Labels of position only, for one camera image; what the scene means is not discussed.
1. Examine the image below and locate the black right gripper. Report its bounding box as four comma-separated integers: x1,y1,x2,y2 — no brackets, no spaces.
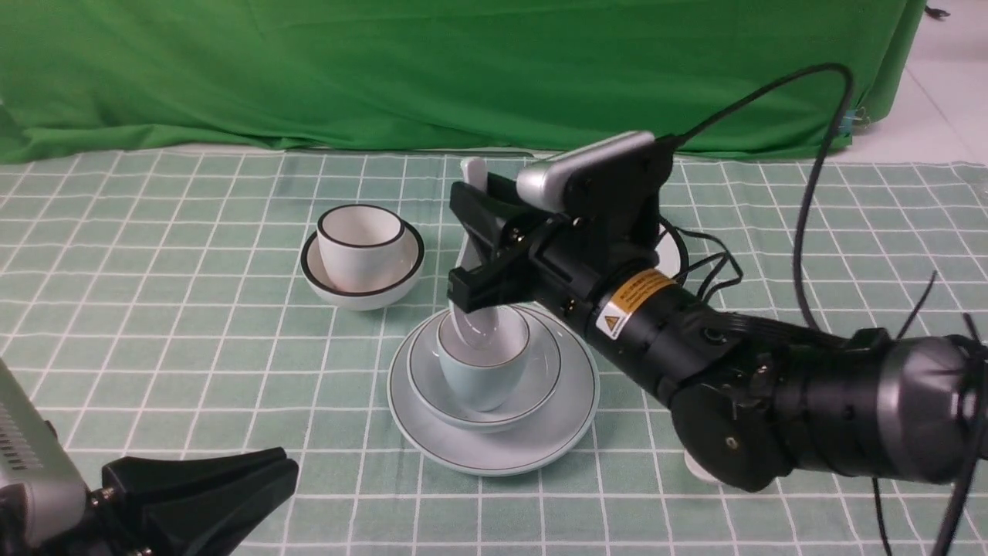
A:
448,136,676,313

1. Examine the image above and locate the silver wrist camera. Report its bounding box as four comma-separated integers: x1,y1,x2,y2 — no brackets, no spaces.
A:
1,365,89,555
515,131,655,212

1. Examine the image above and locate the green checkered tablecloth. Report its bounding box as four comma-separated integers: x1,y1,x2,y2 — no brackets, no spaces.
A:
1,149,987,555

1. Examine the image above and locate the white spoon with characters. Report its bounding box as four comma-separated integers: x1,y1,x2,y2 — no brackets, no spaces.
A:
684,450,722,485

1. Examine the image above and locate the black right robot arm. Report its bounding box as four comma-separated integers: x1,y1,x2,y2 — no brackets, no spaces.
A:
448,131,986,492

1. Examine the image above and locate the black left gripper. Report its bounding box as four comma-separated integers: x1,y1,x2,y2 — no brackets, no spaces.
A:
39,448,299,555

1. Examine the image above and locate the large light blue plate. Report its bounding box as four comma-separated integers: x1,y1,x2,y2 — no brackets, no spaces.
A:
386,307,602,477

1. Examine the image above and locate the green backdrop cloth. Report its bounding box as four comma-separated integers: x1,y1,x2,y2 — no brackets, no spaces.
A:
1,1,923,163

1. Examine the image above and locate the black-rimmed plate with cartoon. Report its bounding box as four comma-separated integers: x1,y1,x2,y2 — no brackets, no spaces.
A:
654,226,689,282

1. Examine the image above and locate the blue backdrop clip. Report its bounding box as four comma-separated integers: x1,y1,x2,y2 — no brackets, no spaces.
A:
837,107,871,137

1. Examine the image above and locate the light blue shallow bowl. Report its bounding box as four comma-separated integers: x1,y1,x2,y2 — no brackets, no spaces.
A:
406,307,561,433

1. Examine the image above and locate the white black-rimmed cup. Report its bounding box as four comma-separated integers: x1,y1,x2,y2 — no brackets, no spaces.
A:
316,204,408,294

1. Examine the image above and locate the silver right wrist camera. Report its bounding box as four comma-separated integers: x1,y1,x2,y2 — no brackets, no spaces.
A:
515,131,655,212

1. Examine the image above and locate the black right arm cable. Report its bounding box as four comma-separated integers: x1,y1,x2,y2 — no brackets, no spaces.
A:
660,63,988,556

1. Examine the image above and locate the light blue ceramic cup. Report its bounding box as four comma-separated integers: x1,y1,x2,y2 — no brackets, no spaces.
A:
435,305,533,411

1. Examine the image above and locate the white black-rimmed bowl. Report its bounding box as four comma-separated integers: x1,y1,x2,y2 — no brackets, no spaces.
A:
299,221,425,312

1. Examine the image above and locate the light blue ceramic spoon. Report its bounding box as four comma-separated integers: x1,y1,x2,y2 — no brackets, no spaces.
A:
449,156,499,351

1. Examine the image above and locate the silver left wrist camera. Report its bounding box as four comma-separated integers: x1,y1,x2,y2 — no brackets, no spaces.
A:
1,365,89,555

